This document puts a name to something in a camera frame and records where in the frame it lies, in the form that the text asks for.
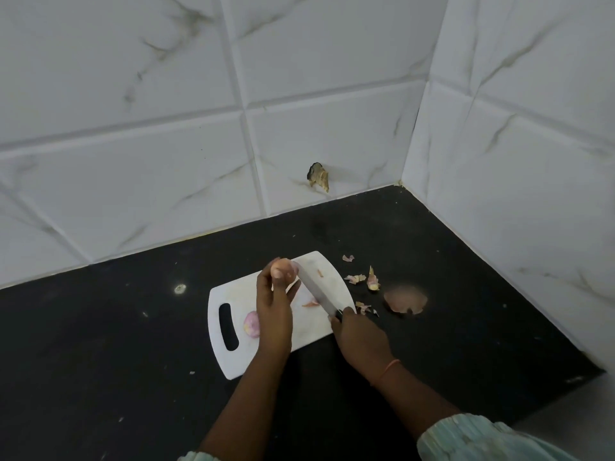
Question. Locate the person's left hand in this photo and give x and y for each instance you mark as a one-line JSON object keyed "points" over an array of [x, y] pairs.
{"points": [[274, 321]]}

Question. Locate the person's right hand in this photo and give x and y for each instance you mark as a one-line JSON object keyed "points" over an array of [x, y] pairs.
{"points": [[362, 343]]}

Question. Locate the small onion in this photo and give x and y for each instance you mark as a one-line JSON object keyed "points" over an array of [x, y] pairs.
{"points": [[284, 268], [251, 324]]}

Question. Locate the pile of onion peels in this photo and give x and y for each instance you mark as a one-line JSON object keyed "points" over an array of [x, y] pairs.
{"points": [[406, 298]]}

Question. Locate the person's left forearm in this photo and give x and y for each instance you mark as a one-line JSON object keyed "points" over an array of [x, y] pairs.
{"points": [[245, 408]]}

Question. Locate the person's right forearm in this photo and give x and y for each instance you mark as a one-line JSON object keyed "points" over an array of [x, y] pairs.
{"points": [[418, 403]]}

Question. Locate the white plastic cutting board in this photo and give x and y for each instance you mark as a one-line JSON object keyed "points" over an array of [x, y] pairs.
{"points": [[312, 326]]}

